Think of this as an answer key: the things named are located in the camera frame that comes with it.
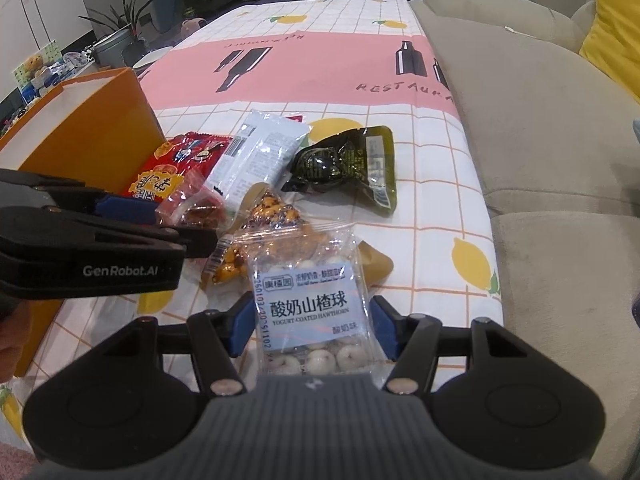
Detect person's left hand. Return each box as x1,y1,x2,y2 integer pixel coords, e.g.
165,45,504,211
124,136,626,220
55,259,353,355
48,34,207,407
0,306,35,381

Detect orange cardboard box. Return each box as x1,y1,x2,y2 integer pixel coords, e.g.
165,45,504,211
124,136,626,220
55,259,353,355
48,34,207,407
0,66,168,378

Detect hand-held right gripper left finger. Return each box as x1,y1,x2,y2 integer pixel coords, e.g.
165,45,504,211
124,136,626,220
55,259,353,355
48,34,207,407
95,292,256,397

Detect small clear brown snack packet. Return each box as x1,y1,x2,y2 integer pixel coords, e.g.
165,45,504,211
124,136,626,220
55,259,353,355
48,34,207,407
154,169,227,232

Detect printed checked tablecloth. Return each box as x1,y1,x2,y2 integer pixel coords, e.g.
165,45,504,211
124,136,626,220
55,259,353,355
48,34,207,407
0,0,502,456

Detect beige sofa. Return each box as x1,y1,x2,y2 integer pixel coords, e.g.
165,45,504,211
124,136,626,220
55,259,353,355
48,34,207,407
409,0,640,463

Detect black and yellow snack packet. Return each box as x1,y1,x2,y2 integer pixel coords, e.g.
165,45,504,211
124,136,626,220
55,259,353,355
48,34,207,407
281,125,399,217

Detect yellow cushion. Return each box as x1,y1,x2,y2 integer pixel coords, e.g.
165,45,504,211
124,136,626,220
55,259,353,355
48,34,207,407
579,0,640,92

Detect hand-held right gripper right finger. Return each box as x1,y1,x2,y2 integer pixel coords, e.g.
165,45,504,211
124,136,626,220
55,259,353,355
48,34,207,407
367,295,526,395

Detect shelf of small toys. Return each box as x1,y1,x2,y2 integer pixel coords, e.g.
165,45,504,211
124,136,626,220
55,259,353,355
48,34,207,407
12,41,97,103

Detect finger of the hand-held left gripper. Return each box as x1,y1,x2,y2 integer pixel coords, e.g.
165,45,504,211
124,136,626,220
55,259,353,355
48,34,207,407
0,169,162,227
0,204,222,261

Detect clear packet of orange nuts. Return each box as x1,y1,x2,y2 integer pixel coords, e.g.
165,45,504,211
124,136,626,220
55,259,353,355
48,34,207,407
199,184,307,287

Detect clear packet of white balls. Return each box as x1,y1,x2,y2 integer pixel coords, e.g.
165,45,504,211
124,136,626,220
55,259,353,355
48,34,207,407
234,224,387,377

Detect white plate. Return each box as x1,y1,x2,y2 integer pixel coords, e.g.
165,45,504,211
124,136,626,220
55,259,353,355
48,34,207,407
131,47,174,75

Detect potted plant in grey pot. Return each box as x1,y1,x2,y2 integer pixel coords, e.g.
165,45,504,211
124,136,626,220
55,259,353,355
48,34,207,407
79,0,160,69

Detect white grey snack packet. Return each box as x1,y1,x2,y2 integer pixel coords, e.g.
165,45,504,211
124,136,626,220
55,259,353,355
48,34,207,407
206,110,312,207

